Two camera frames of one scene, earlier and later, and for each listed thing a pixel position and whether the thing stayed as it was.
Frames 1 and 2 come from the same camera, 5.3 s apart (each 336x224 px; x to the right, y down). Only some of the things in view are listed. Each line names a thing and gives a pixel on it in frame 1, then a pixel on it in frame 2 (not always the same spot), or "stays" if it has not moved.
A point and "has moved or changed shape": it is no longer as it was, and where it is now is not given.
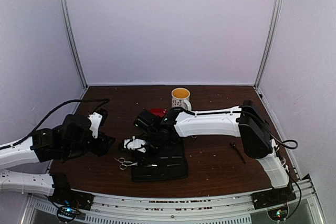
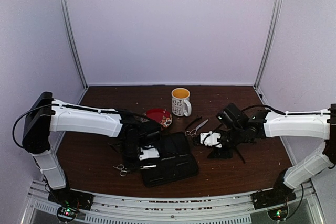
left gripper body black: [79, 148] → [127, 151]
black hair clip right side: [233, 145] stays
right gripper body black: [155, 157] → [235, 136]
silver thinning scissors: [124, 164] has moved or changed shape
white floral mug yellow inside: [180, 98] stays
